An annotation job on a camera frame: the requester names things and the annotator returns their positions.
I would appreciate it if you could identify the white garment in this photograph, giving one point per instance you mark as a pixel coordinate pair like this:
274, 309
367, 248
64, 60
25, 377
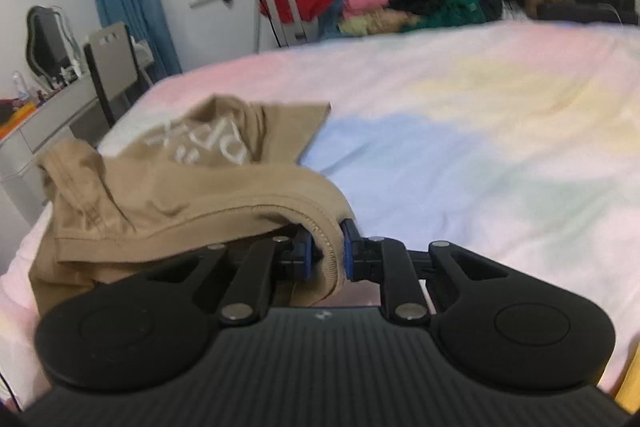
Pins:
514, 11

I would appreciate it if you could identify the yellow cloth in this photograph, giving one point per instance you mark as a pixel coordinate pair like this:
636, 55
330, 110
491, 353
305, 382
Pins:
629, 399

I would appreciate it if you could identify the wavy framed mirror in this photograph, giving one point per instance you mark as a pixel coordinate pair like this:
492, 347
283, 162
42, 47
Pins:
47, 42

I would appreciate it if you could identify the green garment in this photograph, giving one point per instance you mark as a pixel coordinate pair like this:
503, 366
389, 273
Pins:
450, 14

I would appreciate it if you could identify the grey chair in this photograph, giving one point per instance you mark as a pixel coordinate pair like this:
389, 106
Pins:
107, 57

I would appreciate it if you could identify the pale yellow garment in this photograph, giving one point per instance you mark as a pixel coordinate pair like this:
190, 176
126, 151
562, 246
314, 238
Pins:
367, 26

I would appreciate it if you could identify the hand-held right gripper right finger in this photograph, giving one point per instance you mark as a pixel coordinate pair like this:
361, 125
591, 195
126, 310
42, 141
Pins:
348, 253

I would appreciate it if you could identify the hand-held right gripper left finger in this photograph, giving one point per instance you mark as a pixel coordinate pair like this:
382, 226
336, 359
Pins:
305, 258

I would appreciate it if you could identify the orange box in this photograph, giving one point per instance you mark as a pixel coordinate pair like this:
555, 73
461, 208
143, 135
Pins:
17, 117

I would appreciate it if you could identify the black sofa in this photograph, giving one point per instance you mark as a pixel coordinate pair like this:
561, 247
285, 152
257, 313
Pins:
600, 2

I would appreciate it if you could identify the tan printed shirt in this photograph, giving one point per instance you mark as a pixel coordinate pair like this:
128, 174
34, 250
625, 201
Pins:
165, 187

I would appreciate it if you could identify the pastel rainbow bed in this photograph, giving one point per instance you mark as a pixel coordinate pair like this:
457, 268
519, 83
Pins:
450, 117

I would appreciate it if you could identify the grey dressing desk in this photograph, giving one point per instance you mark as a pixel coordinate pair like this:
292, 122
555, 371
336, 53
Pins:
55, 117

